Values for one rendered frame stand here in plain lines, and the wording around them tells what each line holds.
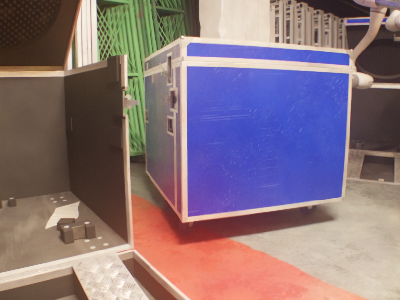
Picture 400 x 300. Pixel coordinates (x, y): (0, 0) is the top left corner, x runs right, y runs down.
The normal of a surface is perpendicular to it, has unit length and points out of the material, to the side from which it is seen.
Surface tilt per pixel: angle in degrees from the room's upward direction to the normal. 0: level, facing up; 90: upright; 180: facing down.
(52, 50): 138
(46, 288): 91
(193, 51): 90
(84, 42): 87
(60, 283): 91
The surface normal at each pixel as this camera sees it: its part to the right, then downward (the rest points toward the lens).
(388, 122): -0.50, 0.15
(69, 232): 0.58, 0.14
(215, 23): -0.77, 0.11
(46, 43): 0.39, 0.83
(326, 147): 0.31, 0.16
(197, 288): 0.00, -0.99
